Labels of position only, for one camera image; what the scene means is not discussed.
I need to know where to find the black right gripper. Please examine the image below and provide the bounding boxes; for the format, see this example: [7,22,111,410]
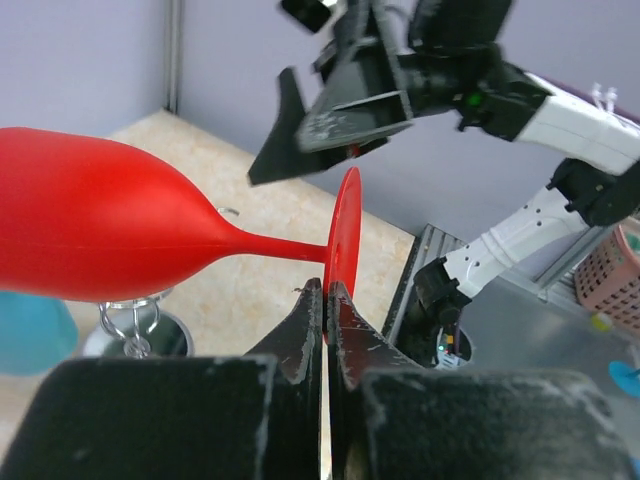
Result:
[247,0,461,188]

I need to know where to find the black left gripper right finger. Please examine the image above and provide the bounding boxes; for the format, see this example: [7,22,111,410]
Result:
[327,282,636,479]

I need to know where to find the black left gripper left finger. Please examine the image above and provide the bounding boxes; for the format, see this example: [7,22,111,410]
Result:
[1,278,323,479]

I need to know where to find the blue plastic wine glass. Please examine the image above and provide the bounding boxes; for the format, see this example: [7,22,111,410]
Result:
[1,291,79,376]

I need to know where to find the red plastic wine glass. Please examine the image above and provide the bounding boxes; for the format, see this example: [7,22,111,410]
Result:
[0,126,363,346]

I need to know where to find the chrome wine glass rack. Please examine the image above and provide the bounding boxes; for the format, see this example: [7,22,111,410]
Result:
[81,287,195,359]

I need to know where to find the pink plastic basket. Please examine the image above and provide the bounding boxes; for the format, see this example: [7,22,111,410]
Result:
[574,218,639,335]

